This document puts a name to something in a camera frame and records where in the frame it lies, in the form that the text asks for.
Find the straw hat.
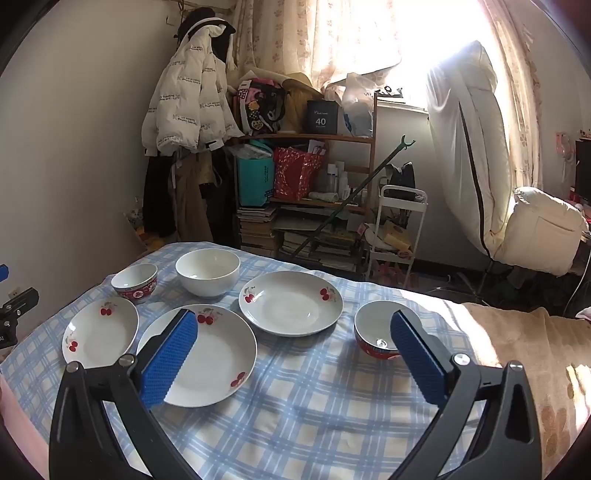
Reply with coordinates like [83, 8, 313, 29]
[281, 74, 324, 134]

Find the white cherry print plate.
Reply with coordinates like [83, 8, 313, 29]
[62, 296, 139, 369]
[136, 305, 257, 408]
[238, 271, 343, 337]

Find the floral paper bag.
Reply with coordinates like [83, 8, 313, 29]
[124, 198, 162, 252]

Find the black coat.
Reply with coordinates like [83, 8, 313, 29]
[143, 154, 178, 238]

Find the white padded cushion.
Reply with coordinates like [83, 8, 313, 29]
[489, 187, 589, 278]

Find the dark monitor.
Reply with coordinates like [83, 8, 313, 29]
[575, 138, 591, 206]

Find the row of white bottles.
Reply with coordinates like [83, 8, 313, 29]
[323, 161, 370, 201]

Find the floral curtain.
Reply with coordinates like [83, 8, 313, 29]
[480, 0, 546, 190]
[231, 0, 402, 93]

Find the black bag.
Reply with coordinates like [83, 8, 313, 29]
[385, 161, 416, 201]

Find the black hat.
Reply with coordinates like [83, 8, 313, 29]
[178, 7, 236, 38]

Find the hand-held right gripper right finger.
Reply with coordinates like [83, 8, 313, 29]
[390, 309, 542, 480]

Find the patterned tote bag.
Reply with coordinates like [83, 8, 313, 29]
[235, 78, 289, 136]

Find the black chair base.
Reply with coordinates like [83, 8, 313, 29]
[425, 258, 509, 305]

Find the beige coat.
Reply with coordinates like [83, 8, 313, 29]
[173, 152, 215, 243]

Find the red patterned bowl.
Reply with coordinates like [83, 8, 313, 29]
[111, 263, 158, 304]
[354, 300, 416, 360]

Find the yellow box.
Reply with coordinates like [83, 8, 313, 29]
[383, 222, 411, 252]

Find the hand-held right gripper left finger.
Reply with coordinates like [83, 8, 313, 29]
[48, 308, 199, 480]

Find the white padded chair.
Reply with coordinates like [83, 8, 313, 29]
[425, 41, 513, 259]

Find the stack of books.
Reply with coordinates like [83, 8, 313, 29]
[238, 205, 365, 273]

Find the teal paper bag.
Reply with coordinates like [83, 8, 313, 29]
[237, 143, 275, 207]

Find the white puffer jacket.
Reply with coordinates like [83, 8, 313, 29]
[141, 23, 245, 158]

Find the blue plaid blanket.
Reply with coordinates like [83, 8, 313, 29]
[0, 242, 504, 480]

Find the wooden shelf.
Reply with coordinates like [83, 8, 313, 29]
[233, 92, 377, 273]

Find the tan fleece blanket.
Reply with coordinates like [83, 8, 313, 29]
[443, 302, 591, 467]

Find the red gift bag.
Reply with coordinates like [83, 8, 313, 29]
[273, 147, 325, 201]

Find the white utility cart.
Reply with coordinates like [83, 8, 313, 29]
[367, 185, 428, 282]

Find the white plastic bag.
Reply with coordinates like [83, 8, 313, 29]
[325, 72, 377, 138]

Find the large white bowl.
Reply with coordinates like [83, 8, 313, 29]
[175, 249, 241, 297]

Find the black box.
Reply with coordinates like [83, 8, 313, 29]
[307, 100, 342, 136]

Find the dark forked pole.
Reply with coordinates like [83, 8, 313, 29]
[291, 135, 416, 259]

